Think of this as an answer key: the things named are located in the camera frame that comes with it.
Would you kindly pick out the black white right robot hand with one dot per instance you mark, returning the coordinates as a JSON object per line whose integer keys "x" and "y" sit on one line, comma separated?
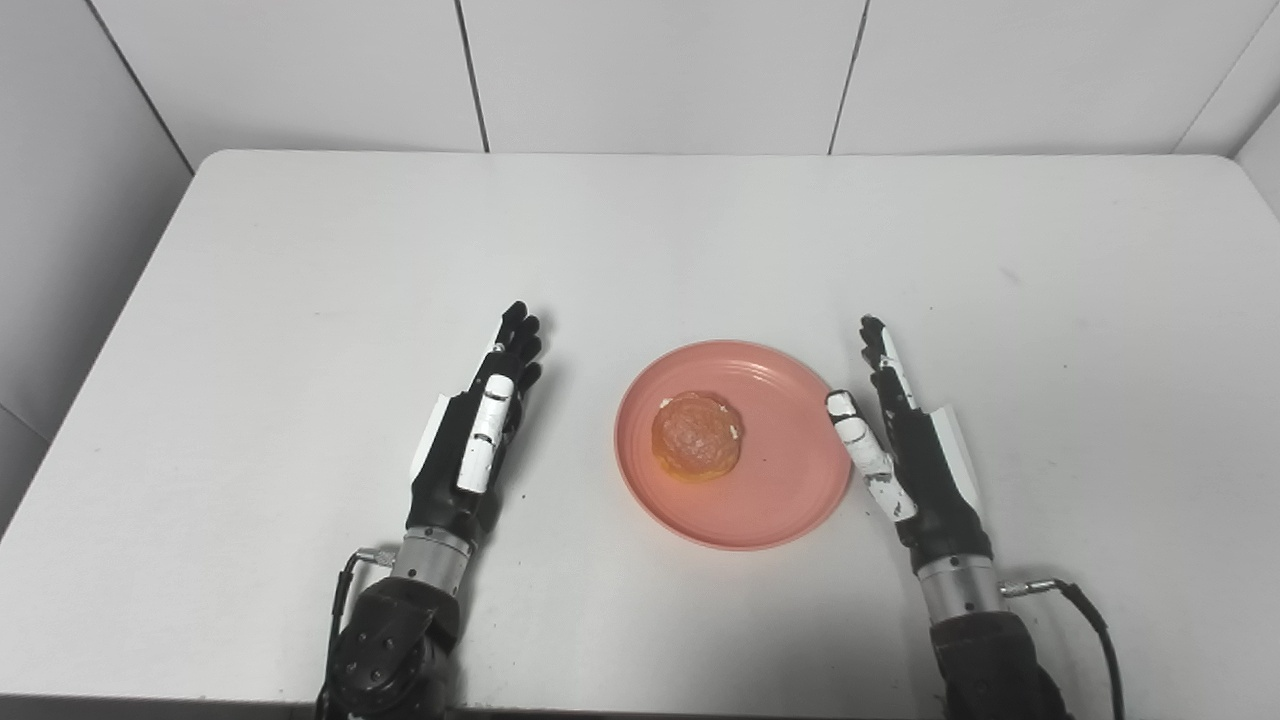
{"x": 935, "y": 480}

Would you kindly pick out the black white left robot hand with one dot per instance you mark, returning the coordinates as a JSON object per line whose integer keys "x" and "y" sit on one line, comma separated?
{"x": 450, "y": 480}

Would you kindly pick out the pink round plate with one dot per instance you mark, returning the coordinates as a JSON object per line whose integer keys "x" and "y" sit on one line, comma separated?
{"x": 780, "y": 490}

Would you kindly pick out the orange cream puff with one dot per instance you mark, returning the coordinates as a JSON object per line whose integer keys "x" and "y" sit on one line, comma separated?
{"x": 697, "y": 437}

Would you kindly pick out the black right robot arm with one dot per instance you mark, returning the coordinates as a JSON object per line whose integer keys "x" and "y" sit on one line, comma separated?
{"x": 985, "y": 660}

